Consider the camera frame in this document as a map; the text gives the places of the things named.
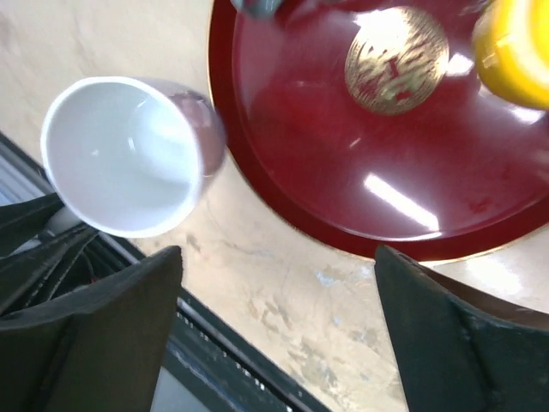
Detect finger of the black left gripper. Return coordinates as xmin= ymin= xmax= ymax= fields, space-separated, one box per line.
xmin=1 ymin=193 xmax=98 ymax=313

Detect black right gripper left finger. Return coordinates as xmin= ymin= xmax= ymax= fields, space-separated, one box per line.
xmin=1 ymin=246 xmax=183 ymax=411

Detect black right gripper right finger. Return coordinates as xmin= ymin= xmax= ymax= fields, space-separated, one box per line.
xmin=375 ymin=245 xmax=548 ymax=411

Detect blue mug white base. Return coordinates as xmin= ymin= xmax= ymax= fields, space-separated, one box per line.
xmin=39 ymin=76 xmax=226 ymax=238

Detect yellow mug black handle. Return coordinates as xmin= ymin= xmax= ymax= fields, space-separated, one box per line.
xmin=472 ymin=0 xmax=548 ymax=111

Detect dark teal faceted mug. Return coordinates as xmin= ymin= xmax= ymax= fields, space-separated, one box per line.
xmin=231 ymin=0 xmax=284 ymax=18

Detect round red lacquer tray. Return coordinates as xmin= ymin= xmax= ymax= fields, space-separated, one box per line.
xmin=208 ymin=1 xmax=548 ymax=260

